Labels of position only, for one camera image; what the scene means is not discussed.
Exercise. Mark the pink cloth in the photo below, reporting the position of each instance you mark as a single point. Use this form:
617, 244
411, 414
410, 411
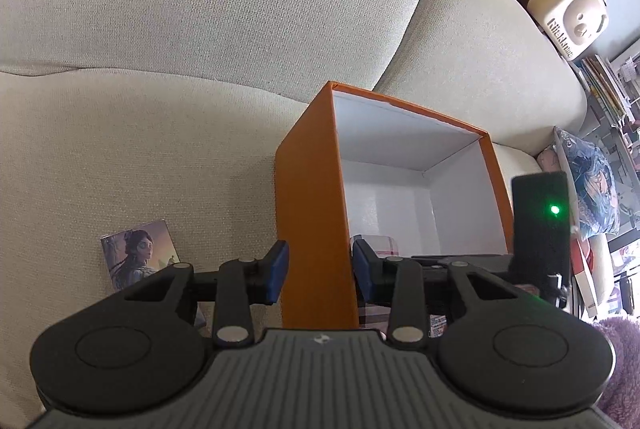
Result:
546, 159

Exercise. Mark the illustrated figure photo card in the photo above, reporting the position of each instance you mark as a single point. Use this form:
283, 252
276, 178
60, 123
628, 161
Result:
135, 249

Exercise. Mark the beige fabric sofa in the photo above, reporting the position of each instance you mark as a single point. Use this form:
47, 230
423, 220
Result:
150, 9

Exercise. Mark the red and white labelled packet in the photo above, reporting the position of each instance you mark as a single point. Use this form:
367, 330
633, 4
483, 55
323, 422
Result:
436, 326

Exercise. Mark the printed figure pillow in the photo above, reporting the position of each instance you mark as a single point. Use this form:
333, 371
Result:
592, 179

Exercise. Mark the orange cardboard box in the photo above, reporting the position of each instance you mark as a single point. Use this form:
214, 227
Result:
310, 189

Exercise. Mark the stack of books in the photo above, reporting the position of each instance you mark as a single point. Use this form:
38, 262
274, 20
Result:
602, 89

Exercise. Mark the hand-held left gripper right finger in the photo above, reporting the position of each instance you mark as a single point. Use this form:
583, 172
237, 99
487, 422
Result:
361, 274

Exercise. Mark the white and red box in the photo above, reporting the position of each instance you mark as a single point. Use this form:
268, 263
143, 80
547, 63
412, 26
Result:
592, 274

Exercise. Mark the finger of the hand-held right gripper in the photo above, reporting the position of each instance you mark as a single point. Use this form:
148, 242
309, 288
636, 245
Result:
490, 261

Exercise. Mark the pink plaid packet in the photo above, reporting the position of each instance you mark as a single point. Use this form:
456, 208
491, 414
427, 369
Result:
380, 246

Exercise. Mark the purple fuzzy blanket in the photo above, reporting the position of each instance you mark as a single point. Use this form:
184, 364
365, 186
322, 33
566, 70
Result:
622, 369

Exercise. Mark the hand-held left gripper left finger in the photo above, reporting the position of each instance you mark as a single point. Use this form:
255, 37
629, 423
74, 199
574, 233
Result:
277, 269

